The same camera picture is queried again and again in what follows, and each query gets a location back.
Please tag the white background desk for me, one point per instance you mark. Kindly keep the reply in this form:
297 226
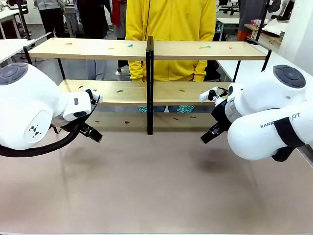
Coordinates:
227 20
7 13

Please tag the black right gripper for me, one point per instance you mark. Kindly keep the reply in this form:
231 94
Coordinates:
221 115

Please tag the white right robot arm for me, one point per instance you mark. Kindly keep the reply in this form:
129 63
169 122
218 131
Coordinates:
256 137

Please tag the black stand pole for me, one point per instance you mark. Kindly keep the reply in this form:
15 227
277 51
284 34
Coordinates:
262 19
24 24

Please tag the teal microfiber duster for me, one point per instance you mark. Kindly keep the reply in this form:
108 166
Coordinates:
185 109
143 109

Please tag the red garment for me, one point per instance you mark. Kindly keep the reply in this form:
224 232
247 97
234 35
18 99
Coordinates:
117 14

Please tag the wooden background table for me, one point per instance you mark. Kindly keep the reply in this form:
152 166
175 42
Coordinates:
269 36

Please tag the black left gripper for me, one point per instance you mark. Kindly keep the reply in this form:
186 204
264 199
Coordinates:
83 127

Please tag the black office chair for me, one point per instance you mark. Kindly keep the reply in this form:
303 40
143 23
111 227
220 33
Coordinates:
212 71

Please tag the bystander in dark clothes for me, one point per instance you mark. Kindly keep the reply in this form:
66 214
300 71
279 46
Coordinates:
93 19

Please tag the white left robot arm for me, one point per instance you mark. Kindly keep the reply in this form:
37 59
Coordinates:
29 110

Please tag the large white table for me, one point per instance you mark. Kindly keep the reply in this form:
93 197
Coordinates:
230 68

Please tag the wood shelf unit black frame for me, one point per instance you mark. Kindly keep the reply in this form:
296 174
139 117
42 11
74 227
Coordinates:
183 50
97 49

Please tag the bystander in black trousers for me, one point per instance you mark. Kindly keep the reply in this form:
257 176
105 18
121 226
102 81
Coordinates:
51 19

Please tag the person's left forearm yellow sleeve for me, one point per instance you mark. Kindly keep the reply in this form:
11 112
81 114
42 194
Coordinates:
200 71

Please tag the bystander in grey clothes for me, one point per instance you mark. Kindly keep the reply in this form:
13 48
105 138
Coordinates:
249 12

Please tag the white side table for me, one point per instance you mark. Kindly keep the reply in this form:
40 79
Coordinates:
12 49

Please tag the person's right forearm yellow sleeve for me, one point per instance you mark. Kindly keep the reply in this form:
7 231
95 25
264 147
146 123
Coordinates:
136 71

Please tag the person in yellow hoodie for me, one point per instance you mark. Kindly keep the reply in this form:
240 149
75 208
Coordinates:
171 24

